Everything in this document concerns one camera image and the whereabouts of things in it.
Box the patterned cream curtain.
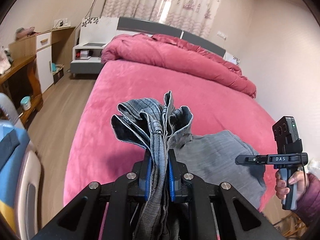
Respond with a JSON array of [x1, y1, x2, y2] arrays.
[[102, 0, 221, 38]]

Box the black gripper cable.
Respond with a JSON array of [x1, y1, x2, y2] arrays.
[[301, 163, 309, 188]]

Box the pink bed sheet mattress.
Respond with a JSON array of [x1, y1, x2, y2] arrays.
[[62, 59, 281, 240]]

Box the white grey bedside table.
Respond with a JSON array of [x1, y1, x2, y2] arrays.
[[70, 17, 119, 76]]

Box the wooden white cabinet desk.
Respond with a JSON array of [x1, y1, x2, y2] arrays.
[[1, 27, 75, 124]]

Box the blue yellow fabric item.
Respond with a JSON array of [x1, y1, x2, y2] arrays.
[[1, 121, 30, 232]]

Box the rolled dark pink duvet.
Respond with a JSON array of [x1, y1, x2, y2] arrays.
[[101, 33, 257, 98]]

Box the teal lidded white jar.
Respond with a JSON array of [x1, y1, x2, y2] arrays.
[[20, 96, 31, 111]]

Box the person right hand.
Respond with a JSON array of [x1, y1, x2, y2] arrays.
[[274, 169, 310, 202]]

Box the grey-blue denim pants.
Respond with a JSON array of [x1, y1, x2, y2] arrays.
[[110, 90, 267, 240]]

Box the grey bed headboard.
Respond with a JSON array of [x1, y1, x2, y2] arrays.
[[117, 17, 226, 57]]

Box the white floral bedside table right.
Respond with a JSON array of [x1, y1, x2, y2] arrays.
[[223, 51, 240, 66]]

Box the yellow wire basket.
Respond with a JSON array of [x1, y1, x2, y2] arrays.
[[273, 213, 307, 239]]

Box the maroon jacket sleeve forearm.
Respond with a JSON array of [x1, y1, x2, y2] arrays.
[[294, 173, 320, 227]]

